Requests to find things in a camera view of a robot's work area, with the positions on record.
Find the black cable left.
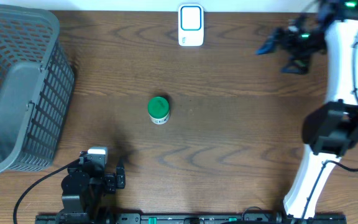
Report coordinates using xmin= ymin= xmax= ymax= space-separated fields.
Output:
xmin=12 ymin=158 xmax=82 ymax=224

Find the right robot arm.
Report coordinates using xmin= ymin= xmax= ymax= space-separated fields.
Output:
xmin=258 ymin=0 xmax=358 ymax=223

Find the green lid jar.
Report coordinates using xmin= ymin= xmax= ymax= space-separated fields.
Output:
xmin=147 ymin=96 xmax=170 ymax=124

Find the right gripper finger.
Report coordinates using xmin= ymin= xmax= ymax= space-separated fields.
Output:
xmin=281 ymin=59 xmax=309 ymax=75
xmin=255 ymin=28 xmax=283 ymax=55

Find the grey plastic basket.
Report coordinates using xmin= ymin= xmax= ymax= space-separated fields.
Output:
xmin=0 ymin=4 xmax=75 ymax=173

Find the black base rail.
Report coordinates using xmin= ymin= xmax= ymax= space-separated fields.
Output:
xmin=35 ymin=210 xmax=347 ymax=224

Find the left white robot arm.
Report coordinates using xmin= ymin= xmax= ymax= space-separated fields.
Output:
xmin=55 ymin=152 xmax=126 ymax=224

